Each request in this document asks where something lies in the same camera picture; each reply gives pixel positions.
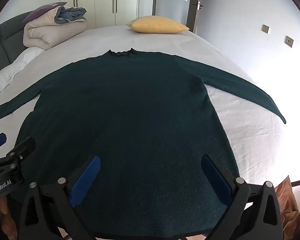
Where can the white wardrobe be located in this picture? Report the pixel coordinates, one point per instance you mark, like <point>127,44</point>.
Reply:
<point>102,2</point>

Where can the bronze wall switch plate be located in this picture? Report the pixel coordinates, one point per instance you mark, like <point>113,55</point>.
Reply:
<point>289,41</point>
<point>265,29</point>

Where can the dark brown door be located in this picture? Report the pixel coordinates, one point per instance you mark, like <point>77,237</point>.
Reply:
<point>192,17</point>

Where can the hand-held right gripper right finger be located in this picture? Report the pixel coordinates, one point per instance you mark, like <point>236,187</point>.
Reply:
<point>216,177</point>

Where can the orange brown garment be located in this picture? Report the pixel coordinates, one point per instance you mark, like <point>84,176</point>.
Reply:
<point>287,200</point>

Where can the dark grey headboard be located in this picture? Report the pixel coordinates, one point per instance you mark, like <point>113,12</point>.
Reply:
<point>0,45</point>

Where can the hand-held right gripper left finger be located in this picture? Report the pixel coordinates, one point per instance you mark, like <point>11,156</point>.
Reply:
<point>86,180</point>

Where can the person's left hand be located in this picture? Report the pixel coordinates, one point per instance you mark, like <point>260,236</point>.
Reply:
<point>5,215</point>

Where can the yellow pillow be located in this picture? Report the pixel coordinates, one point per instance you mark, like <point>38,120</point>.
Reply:
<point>157,25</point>

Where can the folded beige duvet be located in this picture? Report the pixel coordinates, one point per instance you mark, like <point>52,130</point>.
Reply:
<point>47,33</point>

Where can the dark green sweater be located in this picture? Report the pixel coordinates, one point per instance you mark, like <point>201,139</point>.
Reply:
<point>130,110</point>

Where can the blue grey cloth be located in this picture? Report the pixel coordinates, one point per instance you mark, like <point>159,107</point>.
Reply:
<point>70,15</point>

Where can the purple pillow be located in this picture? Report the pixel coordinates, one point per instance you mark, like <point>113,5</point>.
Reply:
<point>40,11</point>

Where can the white pillow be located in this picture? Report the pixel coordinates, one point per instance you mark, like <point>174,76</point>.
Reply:
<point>5,80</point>

